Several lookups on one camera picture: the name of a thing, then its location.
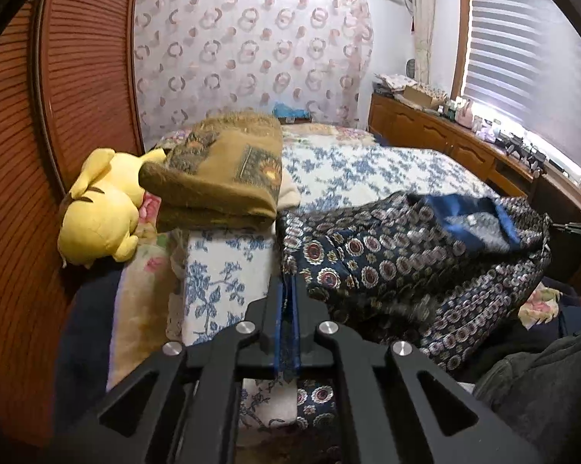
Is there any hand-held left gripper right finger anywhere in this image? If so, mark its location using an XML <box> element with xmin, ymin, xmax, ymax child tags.
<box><xmin>289</xmin><ymin>278</ymin><xmax>545</xmax><ymax>464</ymax></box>

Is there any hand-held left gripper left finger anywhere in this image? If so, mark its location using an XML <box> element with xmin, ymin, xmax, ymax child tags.
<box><xmin>44</xmin><ymin>278</ymin><xmax>287</xmax><ymax>464</ymax></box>

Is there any navy patterned satin shirt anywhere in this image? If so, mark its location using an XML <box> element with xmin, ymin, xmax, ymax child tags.
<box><xmin>276</xmin><ymin>191</ymin><xmax>554</xmax><ymax>433</ymax></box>

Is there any black tripod gadget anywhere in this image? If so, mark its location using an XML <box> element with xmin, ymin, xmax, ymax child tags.
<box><xmin>496</xmin><ymin>130</ymin><xmax>547</xmax><ymax>175</ymax></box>

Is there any pink floral bed blanket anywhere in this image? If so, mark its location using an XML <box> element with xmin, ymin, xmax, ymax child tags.
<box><xmin>107</xmin><ymin>123</ymin><xmax>564</xmax><ymax>392</ymax></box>

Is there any cream folded cloth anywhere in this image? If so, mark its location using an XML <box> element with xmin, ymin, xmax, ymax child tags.
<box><xmin>277</xmin><ymin>174</ymin><xmax>302</xmax><ymax>212</ymax></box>

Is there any person's grey fleece top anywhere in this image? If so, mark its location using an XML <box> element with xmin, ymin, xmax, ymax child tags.
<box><xmin>471</xmin><ymin>316</ymin><xmax>581</xmax><ymax>464</ymax></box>

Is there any striped window blind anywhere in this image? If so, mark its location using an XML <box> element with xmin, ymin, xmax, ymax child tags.
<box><xmin>464</xmin><ymin>0</ymin><xmax>581</xmax><ymax>175</ymax></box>

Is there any brown folded blanket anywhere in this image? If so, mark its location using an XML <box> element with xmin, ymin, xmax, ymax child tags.
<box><xmin>138</xmin><ymin>111</ymin><xmax>285</xmax><ymax>233</ymax></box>

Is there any blue floral white quilt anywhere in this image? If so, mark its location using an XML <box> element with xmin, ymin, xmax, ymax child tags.
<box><xmin>152</xmin><ymin>128</ymin><xmax>501</xmax><ymax>431</ymax></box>

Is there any wooden sideboard cabinet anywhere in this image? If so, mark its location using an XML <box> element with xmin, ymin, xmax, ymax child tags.
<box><xmin>368</xmin><ymin>92</ymin><xmax>581</xmax><ymax>223</ymax></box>

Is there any navy bed sheet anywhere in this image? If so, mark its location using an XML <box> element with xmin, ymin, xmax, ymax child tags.
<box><xmin>53</xmin><ymin>271</ymin><xmax>581</xmax><ymax>426</ymax></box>

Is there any open cardboard box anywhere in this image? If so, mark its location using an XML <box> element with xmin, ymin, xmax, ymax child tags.
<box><xmin>404</xmin><ymin>83</ymin><xmax>448</xmax><ymax>109</ymax></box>

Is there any yellow plush toy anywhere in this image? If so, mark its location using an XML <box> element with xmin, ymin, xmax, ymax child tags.
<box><xmin>58</xmin><ymin>147</ymin><xmax>168</xmax><ymax>269</ymax></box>

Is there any blue cloth bundle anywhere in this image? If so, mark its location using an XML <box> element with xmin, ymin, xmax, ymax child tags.
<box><xmin>272</xmin><ymin>101</ymin><xmax>310</xmax><ymax>119</ymax></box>

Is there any patterned folded cloth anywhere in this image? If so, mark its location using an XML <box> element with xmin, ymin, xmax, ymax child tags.
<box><xmin>373</xmin><ymin>72</ymin><xmax>412</xmax><ymax>92</ymax></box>

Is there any tied beige drape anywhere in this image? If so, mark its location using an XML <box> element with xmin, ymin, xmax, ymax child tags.
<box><xmin>409</xmin><ymin>0</ymin><xmax>438</xmax><ymax>83</ymax></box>

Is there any circle patterned sheer curtain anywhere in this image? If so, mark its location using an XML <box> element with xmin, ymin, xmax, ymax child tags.
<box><xmin>135</xmin><ymin>0</ymin><xmax>374</xmax><ymax>138</ymax></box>

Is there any wooden louvered wardrobe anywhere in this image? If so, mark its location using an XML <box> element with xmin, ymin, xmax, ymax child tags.
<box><xmin>0</xmin><ymin>0</ymin><xmax>148</xmax><ymax>445</ymax></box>

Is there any wooden window frame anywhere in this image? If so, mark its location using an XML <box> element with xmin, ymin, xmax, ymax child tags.
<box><xmin>452</xmin><ymin>0</ymin><xmax>472</xmax><ymax>100</ymax></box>

